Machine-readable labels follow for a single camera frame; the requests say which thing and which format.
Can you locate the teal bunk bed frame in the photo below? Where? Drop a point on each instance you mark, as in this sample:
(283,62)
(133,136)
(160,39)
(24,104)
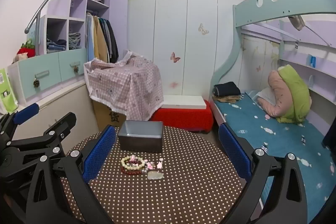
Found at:
(262,8)

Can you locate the white pillow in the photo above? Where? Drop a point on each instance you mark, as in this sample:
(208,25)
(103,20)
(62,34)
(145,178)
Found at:
(266,95)

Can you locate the white cabinet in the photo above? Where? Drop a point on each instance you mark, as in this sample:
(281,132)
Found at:
(65,100)

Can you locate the light blue hanging garment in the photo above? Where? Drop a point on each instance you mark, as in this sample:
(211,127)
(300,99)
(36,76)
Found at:
(90,40)

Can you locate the grey metal box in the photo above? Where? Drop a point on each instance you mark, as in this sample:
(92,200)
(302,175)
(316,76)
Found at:
(139,144)

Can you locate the red bench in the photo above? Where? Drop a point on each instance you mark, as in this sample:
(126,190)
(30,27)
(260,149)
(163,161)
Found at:
(183,116)

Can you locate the blue printed bedsheet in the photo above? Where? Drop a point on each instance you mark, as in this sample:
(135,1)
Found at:
(275,140)

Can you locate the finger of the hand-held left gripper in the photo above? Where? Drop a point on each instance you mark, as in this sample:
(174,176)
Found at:
(26,111)
(65,123)

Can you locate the folded jeans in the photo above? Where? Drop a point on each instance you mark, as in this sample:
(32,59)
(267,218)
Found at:
(74,41)
(55,46)

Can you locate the pine cone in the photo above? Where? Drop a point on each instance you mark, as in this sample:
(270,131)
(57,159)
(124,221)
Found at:
(36,82)
(76,69)

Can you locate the white board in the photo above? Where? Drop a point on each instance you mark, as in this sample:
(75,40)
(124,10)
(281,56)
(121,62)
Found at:
(183,102)

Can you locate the faded pink butterfly sticker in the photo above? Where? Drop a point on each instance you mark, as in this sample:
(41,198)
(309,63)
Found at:
(173,85)

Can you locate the pink checked cloth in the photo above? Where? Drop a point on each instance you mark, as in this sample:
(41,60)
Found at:
(126,87)

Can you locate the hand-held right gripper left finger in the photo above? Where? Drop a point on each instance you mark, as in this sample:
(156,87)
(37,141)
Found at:
(98,153)

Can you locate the green bag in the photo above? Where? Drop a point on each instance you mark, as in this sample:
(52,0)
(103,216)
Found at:
(8,92)

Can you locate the pale jade pendant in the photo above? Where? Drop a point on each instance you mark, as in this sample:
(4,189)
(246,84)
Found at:
(155,176)

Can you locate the tan cloth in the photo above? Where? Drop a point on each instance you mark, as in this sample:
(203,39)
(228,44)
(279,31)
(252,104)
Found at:
(228,99)

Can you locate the blue hook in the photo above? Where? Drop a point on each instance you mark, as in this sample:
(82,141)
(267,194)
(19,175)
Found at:
(312,60)

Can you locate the green pillow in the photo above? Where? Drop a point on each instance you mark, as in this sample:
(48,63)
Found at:
(294,92)

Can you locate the small pink charm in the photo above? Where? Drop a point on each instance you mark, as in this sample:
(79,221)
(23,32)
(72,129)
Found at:
(150,165)
(159,165)

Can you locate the red strawberry plush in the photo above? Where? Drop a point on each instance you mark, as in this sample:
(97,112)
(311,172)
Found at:
(26,52)

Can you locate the white wardrobe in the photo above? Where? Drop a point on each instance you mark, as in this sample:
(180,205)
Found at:
(170,29)

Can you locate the cardboard box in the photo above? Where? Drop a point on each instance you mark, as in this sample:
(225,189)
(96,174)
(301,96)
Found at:
(107,116)

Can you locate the folded dark clothes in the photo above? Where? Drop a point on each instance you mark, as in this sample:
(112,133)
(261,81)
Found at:
(227,88)

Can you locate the dark hanging jackets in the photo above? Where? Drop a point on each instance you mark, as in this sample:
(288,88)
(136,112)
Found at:
(113,40)

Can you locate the tan hanging garment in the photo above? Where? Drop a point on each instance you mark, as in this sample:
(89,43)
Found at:
(99,40)

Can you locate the beige butterfly sticker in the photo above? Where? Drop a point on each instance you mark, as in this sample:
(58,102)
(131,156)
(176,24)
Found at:
(203,29)

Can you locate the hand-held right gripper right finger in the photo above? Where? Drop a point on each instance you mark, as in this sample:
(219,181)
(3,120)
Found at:
(235,153)

